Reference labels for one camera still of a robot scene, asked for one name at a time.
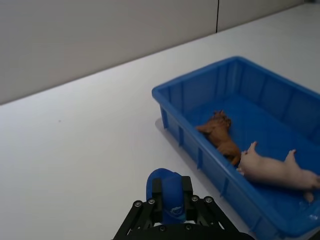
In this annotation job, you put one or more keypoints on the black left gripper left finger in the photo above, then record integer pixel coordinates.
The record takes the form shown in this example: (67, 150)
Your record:
(157, 192)

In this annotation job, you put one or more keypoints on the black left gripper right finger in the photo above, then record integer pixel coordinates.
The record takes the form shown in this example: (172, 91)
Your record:
(187, 192)

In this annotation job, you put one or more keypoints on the brown toy lion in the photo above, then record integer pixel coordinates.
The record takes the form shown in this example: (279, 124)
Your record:
(221, 136)

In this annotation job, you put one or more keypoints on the blue plastic bin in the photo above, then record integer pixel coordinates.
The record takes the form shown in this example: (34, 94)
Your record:
(262, 110)

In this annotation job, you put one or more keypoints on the blue toy sea animal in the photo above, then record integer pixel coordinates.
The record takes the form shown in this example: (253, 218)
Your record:
(171, 190)

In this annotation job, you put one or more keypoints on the pink toy pig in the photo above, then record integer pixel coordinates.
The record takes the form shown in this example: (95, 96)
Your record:
(272, 172)

